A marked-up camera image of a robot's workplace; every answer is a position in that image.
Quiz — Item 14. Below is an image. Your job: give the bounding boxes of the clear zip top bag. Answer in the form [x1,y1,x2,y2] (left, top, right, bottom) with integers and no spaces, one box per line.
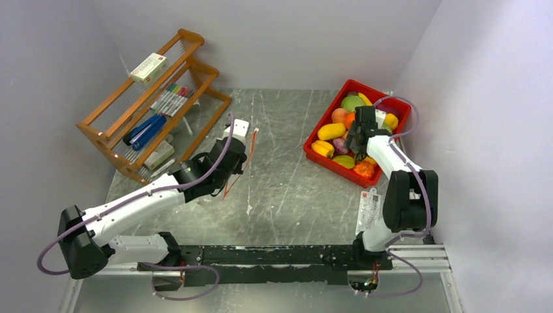
[211,126,259,198]

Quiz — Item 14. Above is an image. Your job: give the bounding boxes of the purple onion toy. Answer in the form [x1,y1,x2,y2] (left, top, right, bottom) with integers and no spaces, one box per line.
[331,138,349,155]

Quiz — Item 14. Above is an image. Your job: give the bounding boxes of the yellow mango toy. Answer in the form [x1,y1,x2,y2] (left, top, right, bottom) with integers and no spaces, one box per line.
[317,123,347,141]

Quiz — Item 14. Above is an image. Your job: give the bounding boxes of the orange fruit toy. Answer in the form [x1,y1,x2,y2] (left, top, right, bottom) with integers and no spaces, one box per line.
[343,112,355,129]

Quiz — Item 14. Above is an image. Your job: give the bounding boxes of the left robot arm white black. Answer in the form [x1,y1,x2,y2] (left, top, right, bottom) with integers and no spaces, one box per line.
[58,136,247,279]

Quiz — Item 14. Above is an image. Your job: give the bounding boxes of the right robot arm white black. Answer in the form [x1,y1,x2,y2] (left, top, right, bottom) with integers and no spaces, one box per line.
[346,106,438,270]

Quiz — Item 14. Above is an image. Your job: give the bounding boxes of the red plastic food bin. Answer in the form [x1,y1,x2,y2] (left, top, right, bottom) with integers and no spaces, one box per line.
[303,80,411,188]

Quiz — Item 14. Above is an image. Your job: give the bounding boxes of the peach toy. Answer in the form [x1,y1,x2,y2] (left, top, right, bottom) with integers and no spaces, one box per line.
[331,108,349,123]

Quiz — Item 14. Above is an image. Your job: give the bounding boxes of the banana toy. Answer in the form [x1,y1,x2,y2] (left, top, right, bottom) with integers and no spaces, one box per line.
[357,93,373,106]

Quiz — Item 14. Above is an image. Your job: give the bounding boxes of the green cabbage toy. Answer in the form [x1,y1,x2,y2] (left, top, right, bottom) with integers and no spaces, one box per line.
[340,95,365,112]

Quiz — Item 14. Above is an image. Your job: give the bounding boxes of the yellow bell pepper toy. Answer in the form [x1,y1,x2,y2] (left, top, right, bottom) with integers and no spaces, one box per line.
[383,113,398,131]

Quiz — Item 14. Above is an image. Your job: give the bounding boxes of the yellow green starfruit toy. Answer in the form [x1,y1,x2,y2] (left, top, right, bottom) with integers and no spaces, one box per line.
[332,155,356,170]

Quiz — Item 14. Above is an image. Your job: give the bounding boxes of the green box lower shelf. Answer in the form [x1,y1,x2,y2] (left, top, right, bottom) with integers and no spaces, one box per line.
[143,140,175,170]

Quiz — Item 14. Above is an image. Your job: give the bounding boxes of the bundle of coloured markers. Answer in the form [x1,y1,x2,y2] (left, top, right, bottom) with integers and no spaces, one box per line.
[150,83,192,117]

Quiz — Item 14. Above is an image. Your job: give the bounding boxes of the wooden shelf rack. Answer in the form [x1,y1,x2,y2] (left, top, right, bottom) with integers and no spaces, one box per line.
[76,29,232,185]

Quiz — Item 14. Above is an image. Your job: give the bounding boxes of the blue stapler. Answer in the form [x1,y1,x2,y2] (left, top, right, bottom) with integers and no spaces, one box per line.
[123,114,168,151]

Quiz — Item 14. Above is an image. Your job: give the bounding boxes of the white box on top shelf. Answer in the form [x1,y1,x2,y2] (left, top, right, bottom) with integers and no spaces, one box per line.
[130,53,168,86]

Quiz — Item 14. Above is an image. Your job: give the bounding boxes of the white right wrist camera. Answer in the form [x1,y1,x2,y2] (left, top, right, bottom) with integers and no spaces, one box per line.
[375,109,387,128]

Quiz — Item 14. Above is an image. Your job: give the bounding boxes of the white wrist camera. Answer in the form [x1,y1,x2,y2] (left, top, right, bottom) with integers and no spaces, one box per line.
[375,109,387,128]
[222,119,250,143]

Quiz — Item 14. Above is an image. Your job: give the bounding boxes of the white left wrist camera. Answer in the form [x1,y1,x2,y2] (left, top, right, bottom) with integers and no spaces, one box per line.
[222,119,250,143]

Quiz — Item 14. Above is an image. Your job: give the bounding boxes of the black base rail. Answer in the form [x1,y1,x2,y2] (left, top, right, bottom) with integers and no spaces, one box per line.
[159,244,393,286]

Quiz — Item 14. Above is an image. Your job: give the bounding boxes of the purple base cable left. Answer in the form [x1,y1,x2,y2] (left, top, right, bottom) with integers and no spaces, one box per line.
[142,262,221,303]

